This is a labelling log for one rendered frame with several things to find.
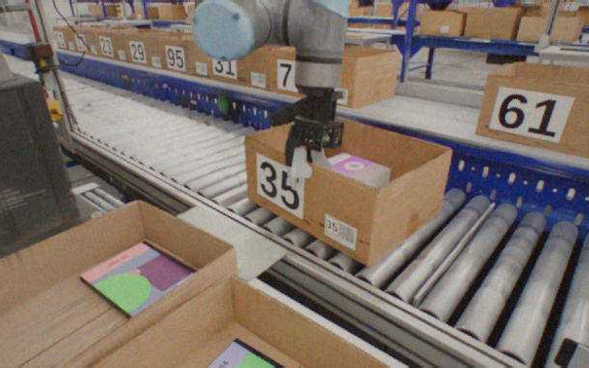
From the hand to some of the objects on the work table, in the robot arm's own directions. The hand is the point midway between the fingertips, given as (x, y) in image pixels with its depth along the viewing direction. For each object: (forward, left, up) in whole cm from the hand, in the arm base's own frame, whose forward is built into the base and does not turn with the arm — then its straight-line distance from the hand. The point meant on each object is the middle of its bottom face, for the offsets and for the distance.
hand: (300, 179), depth 81 cm
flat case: (-36, +5, -7) cm, 37 cm away
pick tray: (-45, +4, -8) cm, 46 cm away
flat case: (-37, -26, -9) cm, 46 cm away
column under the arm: (-44, +47, -7) cm, 65 cm away
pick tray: (-47, -27, -8) cm, 55 cm away
